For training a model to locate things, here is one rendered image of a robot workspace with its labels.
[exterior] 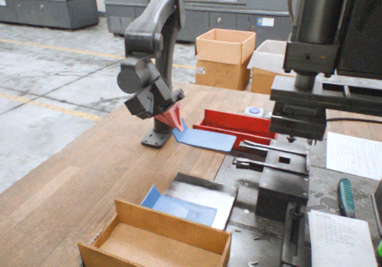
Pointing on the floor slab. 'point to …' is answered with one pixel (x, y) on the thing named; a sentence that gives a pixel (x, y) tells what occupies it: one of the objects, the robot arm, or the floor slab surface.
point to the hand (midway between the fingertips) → (179, 128)
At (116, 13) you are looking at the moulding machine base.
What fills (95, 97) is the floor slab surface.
